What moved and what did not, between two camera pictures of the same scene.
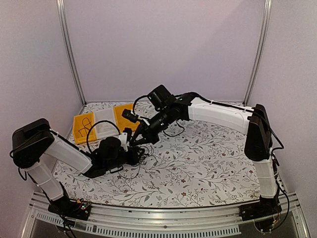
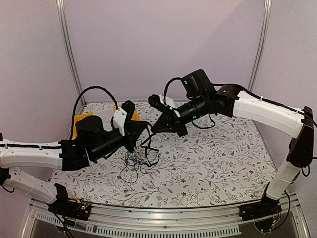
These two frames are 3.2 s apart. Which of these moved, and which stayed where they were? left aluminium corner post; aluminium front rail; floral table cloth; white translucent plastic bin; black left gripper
Moved: black left gripper
Stayed: white translucent plastic bin; floral table cloth; left aluminium corner post; aluminium front rail
